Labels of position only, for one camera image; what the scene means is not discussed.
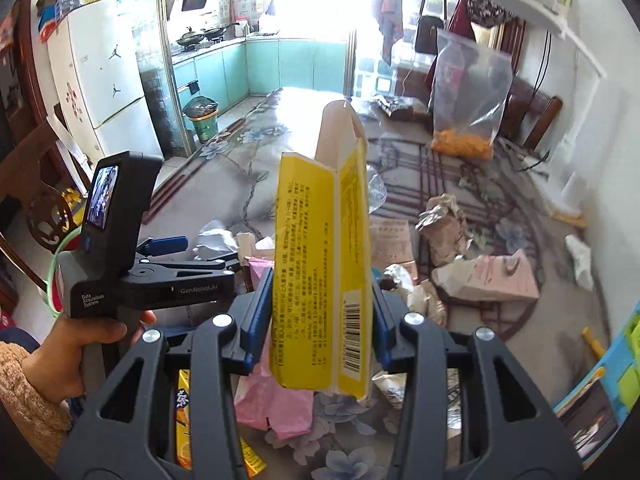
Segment person's left forearm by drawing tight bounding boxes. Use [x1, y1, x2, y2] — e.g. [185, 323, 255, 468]
[0, 341, 72, 467]

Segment brown paper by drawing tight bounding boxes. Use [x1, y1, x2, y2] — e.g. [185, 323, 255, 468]
[416, 193, 474, 267]

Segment pink cardboard box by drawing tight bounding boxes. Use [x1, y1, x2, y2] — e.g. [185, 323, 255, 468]
[431, 248, 541, 304]

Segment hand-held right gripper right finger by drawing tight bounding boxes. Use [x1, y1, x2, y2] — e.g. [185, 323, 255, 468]
[371, 286, 584, 480]

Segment clear bag of orange snacks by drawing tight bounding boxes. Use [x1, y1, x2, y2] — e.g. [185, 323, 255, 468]
[430, 27, 515, 162]

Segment white crumpled tissue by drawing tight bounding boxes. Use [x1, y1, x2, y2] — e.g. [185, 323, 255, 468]
[192, 219, 241, 261]

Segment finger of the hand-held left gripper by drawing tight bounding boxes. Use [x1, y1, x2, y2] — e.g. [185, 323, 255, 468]
[136, 236, 189, 260]
[132, 255, 242, 281]

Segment yellow carton box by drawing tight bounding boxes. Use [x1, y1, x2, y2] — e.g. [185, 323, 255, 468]
[269, 100, 374, 402]

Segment orange snack packet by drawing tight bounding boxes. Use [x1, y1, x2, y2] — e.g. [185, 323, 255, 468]
[172, 369, 268, 479]

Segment person's left hand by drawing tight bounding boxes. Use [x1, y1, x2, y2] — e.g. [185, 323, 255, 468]
[21, 309, 157, 406]

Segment plaid hanging cloth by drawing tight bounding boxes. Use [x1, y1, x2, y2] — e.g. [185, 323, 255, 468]
[376, 0, 406, 67]

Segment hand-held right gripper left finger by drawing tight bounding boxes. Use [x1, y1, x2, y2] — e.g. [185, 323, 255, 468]
[55, 271, 275, 480]

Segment green rimmed red basin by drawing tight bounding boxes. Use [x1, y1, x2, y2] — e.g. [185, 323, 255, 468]
[46, 226, 84, 317]

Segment clear plastic wrapper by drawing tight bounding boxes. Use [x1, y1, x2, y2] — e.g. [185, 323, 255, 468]
[366, 165, 389, 212]

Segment table with patterned cloth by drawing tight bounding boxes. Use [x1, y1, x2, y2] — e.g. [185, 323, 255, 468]
[142, 87, 613, 480]

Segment green trash bin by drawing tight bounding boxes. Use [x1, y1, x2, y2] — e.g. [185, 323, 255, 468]
[182, 96, 220, 145]

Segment red hanging garment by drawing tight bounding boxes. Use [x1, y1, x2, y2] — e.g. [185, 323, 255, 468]
[446, 0, 478, 43]

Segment black frying pan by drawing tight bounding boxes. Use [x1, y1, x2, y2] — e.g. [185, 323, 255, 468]
[202, 22, 242, 41]

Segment carved wooden chair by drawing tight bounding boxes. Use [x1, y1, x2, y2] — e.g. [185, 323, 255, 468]
[0, 122, 93, 288]

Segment plain wooden chair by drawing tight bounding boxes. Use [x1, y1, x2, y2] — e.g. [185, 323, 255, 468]
[500, 77, 564, 152]

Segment clutter on refrigerator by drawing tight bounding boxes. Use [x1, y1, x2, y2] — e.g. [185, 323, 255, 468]
[35, 0, 109, 44]

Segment pink plastic bag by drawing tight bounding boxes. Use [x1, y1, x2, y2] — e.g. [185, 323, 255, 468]
[234, 257, 316, 442]

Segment teal kitchen cabinets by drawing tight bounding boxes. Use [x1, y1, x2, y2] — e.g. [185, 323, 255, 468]
[170, 37, 352, 112]

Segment brown cardboard packet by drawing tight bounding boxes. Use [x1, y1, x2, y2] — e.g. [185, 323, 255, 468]
[371, 217, 419, 272]

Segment black wok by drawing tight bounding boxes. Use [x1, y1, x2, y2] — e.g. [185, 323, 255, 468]
[176, 27, 207, 47]

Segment white refrigerator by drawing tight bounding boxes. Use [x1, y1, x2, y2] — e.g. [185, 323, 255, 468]
[46, 0, 164, 162]

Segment yellow stick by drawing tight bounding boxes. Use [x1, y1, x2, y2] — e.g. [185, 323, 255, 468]
[580, 327, 609, 361]

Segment white desk lamp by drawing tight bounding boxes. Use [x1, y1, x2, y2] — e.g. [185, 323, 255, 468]
[481, 0, 609, 222]

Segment dark food package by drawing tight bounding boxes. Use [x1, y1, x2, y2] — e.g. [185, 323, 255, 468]
[372, 94, 431, 122]

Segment dark handbag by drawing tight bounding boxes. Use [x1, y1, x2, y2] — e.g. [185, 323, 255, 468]
[415, 15, 446, 56]

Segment colourful picture book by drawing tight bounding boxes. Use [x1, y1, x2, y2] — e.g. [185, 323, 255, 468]
[552, 300, 640, 461]

